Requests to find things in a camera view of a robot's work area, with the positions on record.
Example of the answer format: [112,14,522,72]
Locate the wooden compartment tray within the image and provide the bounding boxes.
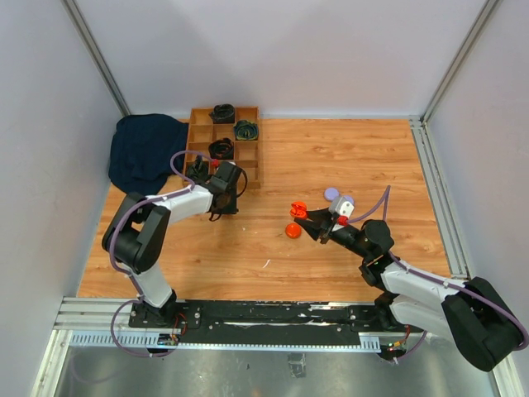
[184,105,263,189]

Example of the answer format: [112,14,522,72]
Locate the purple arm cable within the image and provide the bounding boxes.
[109,150,220,359]
[338,184,529,365]

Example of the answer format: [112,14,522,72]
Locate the dark rolled belt lower left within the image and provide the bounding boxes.
[185,155,209,183]

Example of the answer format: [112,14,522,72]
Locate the dark blue cloth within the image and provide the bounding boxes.
[108,113,188,195]

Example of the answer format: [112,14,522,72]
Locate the orange charging case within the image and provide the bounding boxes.
[285,222,303,239]
[289,201,307,219]

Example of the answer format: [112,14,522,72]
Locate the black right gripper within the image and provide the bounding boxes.
[295,207,371,260]

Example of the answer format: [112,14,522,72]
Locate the dark green rolled belt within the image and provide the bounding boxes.
[233,120,259,141]

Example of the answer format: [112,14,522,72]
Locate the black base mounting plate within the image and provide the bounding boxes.
[128,300,407,350]

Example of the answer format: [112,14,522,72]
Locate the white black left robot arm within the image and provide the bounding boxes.
[102,162,249,328]

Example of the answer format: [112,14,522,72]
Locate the black rolled belt middle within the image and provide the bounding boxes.
[208,137,235,160]

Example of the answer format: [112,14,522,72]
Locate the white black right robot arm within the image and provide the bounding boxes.
[290,207,528,371]

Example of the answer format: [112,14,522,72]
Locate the black rolled belt top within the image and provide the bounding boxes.
[209,103,236,124]

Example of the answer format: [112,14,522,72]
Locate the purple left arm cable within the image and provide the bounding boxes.
[109,150,220,359]

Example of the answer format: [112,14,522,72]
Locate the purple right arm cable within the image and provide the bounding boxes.
[338,184,529,365]

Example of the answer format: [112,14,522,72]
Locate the black rolled belt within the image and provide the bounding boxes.
[208,137,235,160]
[209,103,236,124]

